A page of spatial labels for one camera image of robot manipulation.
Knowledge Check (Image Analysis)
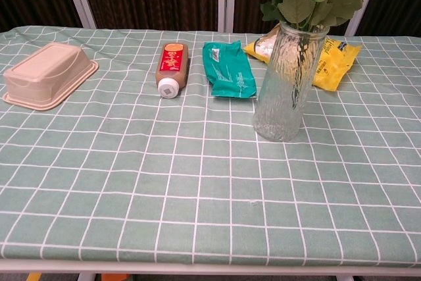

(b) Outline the clear textured glass vase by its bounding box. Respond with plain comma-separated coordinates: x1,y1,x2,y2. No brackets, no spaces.
252,20,331,143

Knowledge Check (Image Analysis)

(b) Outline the brown drink bottle red label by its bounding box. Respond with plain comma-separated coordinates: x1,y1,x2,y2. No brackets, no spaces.
155,42,190,99

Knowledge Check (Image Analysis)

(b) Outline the beige plastic food container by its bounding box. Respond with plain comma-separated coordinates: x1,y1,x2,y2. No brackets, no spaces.
2,42,100,111

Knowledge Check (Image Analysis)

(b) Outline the white table frame edge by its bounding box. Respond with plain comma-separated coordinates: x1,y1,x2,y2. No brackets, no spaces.
0,258,421,281

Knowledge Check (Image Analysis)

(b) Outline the green snack packet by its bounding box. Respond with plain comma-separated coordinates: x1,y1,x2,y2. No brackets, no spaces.
201,40,258,99

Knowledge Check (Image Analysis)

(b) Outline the yellow snack bag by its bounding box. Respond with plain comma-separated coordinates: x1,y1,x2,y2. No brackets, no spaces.
242,27,362,92

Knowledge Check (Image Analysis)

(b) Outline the green checked tablecloth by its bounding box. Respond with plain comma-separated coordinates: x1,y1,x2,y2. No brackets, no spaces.
0,25,421,268

